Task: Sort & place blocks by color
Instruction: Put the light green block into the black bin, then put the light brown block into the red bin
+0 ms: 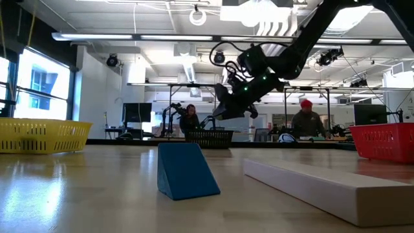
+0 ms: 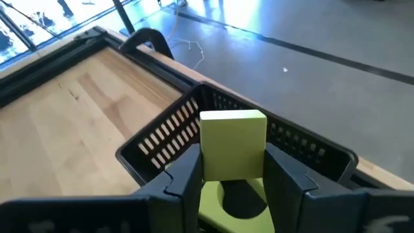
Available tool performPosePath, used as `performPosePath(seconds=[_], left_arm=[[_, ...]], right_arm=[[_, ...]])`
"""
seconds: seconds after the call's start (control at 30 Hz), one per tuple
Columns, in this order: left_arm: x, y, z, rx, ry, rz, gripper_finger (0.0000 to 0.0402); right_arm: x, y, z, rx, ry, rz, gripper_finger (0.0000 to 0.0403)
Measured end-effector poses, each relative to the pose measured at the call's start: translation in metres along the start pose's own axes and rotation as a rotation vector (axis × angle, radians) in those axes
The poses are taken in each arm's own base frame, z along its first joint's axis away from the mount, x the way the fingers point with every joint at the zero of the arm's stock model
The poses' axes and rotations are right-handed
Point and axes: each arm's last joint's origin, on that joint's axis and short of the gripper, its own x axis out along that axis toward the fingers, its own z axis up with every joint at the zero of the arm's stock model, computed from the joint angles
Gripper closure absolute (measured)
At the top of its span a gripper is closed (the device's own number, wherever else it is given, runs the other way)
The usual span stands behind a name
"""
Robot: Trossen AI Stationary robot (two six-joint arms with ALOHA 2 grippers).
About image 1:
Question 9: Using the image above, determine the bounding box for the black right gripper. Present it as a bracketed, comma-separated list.
[212, 72, 287, 121]

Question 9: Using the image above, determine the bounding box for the blue wedge block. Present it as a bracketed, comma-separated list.
[157, 142, 222, 201]

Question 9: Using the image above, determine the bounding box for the grey office chair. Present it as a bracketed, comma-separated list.
[254, 128, 271, 142]

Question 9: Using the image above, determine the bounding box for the black plastic basket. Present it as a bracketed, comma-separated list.
[184, 129, 234, 150]

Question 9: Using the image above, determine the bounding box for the seated person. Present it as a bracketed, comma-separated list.
[179, 103, 201, 139]

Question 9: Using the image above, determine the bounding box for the black metal gantry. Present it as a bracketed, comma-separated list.
[168, 83, 217, 140]
[283, 85, 331, 139]

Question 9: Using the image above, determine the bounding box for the black and white helmet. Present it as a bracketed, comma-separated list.
[278, 133, 298, 144]

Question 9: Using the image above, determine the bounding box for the person with red cap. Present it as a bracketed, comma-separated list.
[290, 99, 327, 139]

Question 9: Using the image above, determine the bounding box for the overhead light bar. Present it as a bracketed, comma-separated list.
[50, 31, 414, 45]

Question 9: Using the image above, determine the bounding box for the black computer monitor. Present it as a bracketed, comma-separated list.
[122, 102, 153, 124]
[353, 103, 388, 126]

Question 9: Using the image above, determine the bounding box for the dark background desk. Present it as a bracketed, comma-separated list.
[103, 128, 153, 140]

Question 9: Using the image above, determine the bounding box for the long wooden plank block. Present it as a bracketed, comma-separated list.
[243, 157, 414, 227]

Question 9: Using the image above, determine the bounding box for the red plastic basket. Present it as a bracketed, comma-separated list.
[349, 122, 414, 164]

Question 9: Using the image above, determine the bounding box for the yellow plastic basket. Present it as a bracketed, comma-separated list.
[0, 116, 93, 155]

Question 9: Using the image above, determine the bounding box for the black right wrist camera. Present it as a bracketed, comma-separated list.
[237, 44, 270, 77]

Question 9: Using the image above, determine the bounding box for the silver ceiling duct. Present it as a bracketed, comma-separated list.
[255, 12, 303, 56]

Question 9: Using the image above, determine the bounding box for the black ceiling camera cluster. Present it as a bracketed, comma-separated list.
[349, 78, 369, 88]
[316, 47, 345, 67]

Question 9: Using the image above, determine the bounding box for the white hanging ring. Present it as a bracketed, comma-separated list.
[188, 8, 208, 27]

